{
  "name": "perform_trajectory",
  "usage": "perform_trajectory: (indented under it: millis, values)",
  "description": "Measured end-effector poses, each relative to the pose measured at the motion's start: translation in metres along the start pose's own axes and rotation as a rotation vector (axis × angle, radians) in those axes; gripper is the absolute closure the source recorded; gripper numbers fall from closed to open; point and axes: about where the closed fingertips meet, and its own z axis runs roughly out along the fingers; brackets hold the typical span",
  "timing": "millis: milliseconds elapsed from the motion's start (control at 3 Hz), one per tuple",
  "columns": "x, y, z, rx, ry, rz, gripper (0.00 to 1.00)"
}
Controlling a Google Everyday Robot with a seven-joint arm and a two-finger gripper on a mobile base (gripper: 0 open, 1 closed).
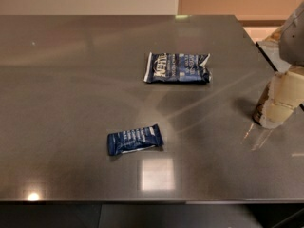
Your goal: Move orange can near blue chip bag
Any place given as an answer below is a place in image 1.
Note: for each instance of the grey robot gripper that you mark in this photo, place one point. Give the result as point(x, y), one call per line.
point(294, 42)

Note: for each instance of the orange LaCroix can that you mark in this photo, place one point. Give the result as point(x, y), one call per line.
point(258, 115)

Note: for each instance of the blue Kettle chip bag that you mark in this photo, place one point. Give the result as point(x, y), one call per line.
point(177, 68)

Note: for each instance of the small blue snack packet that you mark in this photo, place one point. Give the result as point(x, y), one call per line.
point(134, 140)

